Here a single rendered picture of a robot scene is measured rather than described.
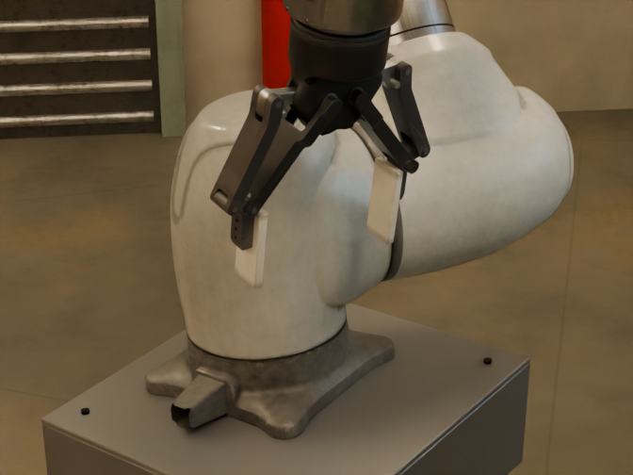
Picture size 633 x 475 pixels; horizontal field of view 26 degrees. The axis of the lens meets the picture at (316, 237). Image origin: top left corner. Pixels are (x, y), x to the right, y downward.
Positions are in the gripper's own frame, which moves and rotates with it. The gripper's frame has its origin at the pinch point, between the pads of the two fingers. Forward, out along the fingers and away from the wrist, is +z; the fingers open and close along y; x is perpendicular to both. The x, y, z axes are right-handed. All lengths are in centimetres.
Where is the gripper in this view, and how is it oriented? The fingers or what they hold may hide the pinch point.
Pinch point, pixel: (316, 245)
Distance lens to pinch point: 112.6
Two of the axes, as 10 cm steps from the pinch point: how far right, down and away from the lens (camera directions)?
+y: -8.0, 2.6, -5.5
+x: 6.0, 4.7, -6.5
